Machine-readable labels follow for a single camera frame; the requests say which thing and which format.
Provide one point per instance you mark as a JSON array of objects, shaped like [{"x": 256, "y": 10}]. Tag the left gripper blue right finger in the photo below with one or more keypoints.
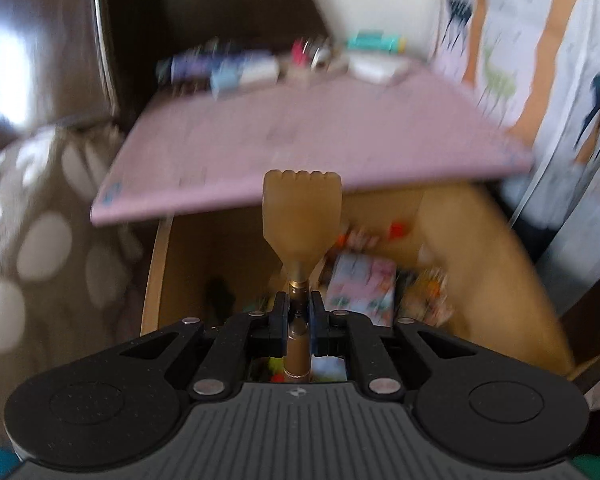
[{"x": 354, "y": 338}]

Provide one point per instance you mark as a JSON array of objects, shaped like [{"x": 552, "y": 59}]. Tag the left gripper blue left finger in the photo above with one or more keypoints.
[{"x": 244, "y": 338}]

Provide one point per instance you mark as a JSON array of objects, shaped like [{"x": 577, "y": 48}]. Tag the dark top drawer metal handle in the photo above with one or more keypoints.
[{"x": 443, "y": 254}]

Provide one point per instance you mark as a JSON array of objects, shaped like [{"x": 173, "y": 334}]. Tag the brown back scratcher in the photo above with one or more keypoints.
[{"x": 301, "y": 214}]

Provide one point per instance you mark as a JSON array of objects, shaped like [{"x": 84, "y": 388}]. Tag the colourful packet in drawer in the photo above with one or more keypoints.
[{"x": 357, "y": 283}]

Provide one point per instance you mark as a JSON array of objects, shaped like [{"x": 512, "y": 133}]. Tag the dark wooden nightstand pink top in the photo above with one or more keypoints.
[{"x": 197, "y": 153}]

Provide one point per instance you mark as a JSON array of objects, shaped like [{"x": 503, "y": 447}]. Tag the grey spotted blanket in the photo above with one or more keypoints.
[{"x": 63, "y": 282}]

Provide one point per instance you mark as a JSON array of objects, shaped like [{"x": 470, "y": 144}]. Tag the blue white cylinder bottle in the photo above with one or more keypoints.
[{"x": 231, "y": 78}]

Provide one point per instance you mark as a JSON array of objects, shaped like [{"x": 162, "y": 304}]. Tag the small cardboard box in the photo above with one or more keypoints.
[{"x": 307, "y": 77}]

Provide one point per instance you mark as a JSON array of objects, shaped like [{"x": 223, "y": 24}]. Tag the white box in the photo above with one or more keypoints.
[{"x": 379, "y": 69}]

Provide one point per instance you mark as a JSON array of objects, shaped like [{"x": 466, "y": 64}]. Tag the purple folded umbrella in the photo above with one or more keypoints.
[{"x": 191, "y": 64}]

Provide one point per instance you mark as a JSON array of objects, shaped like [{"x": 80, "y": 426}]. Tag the teal toy flashlight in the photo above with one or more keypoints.
[{"x": 377, "y": 41}]

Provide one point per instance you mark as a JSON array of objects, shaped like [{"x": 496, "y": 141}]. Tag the dark wooden headboard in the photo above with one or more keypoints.
[{"x": 79, "y": 63}]

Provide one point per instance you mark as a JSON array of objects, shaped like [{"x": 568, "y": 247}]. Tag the deer print fabric wardrobe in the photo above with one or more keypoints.
[{"x": 533, "y": 68}]

